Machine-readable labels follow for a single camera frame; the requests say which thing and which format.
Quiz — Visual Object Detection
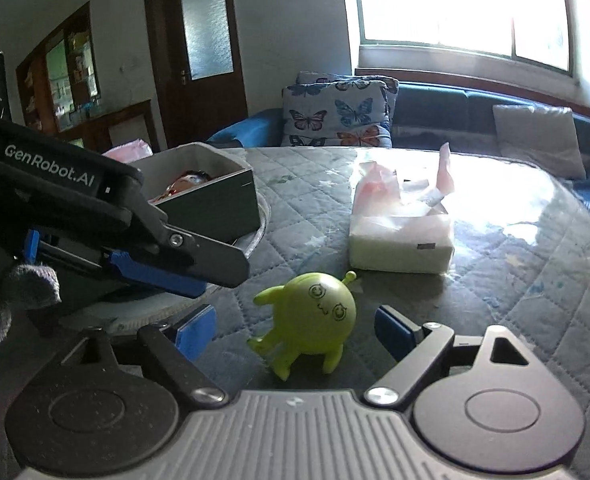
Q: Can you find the window with frame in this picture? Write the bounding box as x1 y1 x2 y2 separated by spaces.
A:
358 0 572 74

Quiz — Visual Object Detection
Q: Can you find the green alien toy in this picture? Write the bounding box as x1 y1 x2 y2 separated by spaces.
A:
247 271 357 380

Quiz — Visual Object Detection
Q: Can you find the grey gloved hand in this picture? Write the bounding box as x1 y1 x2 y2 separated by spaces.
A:
0 264 61 344

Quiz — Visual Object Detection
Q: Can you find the blue sofa bench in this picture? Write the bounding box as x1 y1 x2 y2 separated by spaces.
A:
207 81 590 211

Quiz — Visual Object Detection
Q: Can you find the dark cardboard box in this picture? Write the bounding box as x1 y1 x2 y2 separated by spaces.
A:
132 143 261 243

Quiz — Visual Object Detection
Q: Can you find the grey cushion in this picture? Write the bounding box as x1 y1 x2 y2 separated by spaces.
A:
492 105 586 180

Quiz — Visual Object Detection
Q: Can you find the dark wooden door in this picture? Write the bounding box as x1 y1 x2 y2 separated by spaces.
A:
144 0 248 148

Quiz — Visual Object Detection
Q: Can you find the pink plastic bag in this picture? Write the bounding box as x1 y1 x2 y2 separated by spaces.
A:
103 139 153 164

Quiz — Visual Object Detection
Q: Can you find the white tissue pack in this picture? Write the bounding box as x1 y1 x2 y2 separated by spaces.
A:
348 143 454 275

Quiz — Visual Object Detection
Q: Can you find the quilted star tablecloth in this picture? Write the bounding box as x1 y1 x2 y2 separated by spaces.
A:
60 145 590 480

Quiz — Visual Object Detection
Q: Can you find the butterfly pattern pillow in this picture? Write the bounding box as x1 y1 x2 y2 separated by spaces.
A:
282 76 399 148

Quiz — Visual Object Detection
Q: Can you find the red-dressed doll figure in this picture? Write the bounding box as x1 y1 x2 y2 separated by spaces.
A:
151 170 211 204

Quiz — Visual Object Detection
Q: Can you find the wooden display cabinet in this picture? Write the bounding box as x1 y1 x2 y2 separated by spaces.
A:
15 3 159 153

